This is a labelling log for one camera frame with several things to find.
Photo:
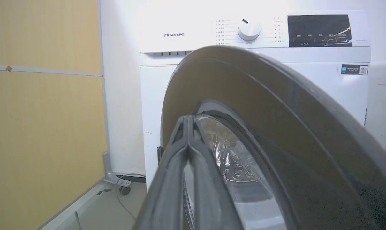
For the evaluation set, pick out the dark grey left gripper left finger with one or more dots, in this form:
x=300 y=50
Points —
x=167 y=191

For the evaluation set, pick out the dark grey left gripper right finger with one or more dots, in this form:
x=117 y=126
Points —
x=208 y=195

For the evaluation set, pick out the round dark washing machine door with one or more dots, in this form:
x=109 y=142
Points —
x=291 y=134

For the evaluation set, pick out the white Hisense washing machine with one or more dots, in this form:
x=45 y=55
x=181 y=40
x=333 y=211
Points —
x=167 y=95

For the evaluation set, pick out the black caster wheel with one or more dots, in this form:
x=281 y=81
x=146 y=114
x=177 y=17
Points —
x=124 y=190

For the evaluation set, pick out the white round program dial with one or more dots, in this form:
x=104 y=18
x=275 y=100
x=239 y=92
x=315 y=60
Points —
x=249 y=29

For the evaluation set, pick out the black QR code sticker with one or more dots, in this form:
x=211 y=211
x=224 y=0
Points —
x=354 y=69

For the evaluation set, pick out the white appliance with dark lid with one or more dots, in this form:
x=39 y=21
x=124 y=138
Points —
x=382 y=105

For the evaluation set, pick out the black washer display panel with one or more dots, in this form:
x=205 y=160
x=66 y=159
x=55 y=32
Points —
x=319 y=30

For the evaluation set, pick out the wooden partition panel grey frame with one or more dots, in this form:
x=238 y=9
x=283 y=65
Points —
x=42 y=121

